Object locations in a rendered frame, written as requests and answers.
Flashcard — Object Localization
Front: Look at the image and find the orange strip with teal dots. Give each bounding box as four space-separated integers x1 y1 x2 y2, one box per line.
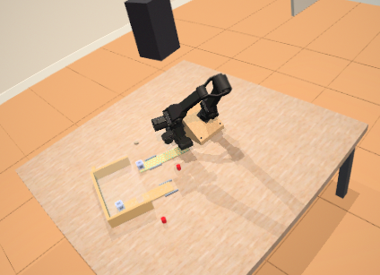
140 147 189 173

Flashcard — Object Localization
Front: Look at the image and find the pale yellow flat strip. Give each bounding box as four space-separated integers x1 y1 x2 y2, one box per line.
147 181 174 202

